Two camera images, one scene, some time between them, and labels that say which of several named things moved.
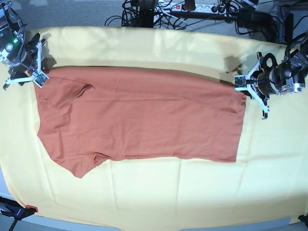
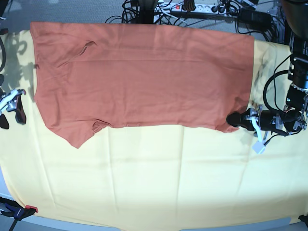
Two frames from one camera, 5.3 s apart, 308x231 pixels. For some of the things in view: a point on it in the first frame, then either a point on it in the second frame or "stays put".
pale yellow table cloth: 268,182 stays put
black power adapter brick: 250,16 stays put
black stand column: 146,13 stays put
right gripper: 263,82 to 255,119
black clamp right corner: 304,218 stays put
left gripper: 27,62 to 10,100
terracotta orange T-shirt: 87,115 to 90,77
